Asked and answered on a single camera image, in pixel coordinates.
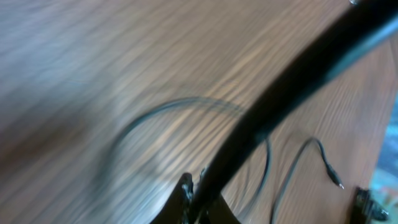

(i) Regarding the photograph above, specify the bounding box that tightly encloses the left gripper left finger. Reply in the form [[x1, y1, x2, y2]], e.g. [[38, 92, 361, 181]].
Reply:
[[150, 173, 193, 224]]

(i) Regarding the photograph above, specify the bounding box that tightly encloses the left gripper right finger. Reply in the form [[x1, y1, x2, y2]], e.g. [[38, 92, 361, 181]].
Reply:
[[205, 195, 240, 224]]

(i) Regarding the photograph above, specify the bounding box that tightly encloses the black USB cable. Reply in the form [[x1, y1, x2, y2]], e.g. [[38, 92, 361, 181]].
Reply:
[[105, 0, 398, 218]]

